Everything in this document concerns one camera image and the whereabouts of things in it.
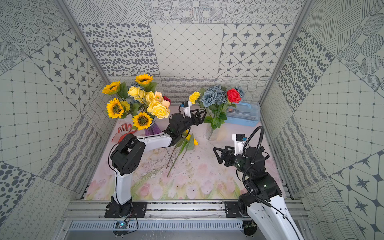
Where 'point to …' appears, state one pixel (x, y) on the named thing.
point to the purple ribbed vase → (152, 130)
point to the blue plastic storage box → (246, 113)
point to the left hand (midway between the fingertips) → (209, 112)
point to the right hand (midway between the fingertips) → (219, 150)
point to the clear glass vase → (212, 134)
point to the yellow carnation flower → (193, 97)
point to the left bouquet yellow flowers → (137, 100)
